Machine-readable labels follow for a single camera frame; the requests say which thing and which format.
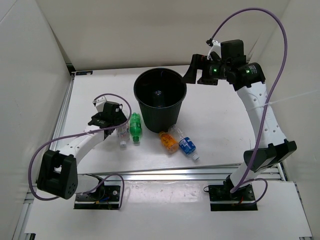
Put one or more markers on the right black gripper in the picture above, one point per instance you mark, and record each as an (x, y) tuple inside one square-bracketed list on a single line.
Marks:
[(200, 62)]

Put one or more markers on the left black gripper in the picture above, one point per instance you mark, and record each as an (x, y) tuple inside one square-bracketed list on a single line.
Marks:
[(120, 117)]

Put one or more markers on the clear bottle red label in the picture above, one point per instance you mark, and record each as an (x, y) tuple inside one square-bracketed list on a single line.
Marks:
[(123, 135)]

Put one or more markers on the green plastic bottle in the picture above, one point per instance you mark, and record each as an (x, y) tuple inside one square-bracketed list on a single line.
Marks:
[(135, 127)]

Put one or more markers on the clear plastic bottle white cap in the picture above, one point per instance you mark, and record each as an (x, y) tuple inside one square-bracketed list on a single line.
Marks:
[(158, 99)]

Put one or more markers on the clear bottle blue label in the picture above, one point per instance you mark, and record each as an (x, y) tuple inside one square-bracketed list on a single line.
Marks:
[(185, 143)]

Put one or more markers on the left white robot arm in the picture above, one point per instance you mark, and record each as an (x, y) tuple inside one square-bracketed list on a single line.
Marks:
[(58, 174)]

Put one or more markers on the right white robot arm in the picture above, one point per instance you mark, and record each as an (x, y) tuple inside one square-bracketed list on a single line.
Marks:
[(248, 81)]

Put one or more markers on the black plastic bin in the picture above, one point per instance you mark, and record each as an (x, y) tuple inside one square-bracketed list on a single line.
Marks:
[(170, 82)]

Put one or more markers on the orange plastic bottle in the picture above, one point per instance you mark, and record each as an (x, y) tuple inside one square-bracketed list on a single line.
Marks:
[(170, 144)]

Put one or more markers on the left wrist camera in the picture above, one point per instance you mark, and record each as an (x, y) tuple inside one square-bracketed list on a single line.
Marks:
[(99, 103)]

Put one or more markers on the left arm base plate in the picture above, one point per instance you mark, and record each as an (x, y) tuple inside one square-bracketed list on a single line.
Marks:
[(105, 197)]

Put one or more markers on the white cable tie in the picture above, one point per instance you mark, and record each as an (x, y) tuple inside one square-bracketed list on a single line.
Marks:
[(284, 99)]

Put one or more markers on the aluminium frame rail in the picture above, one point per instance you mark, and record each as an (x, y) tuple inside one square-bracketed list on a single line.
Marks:
[(164, 197)]

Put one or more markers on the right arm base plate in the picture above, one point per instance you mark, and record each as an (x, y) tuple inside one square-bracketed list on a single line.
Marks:
[(221, 200)]

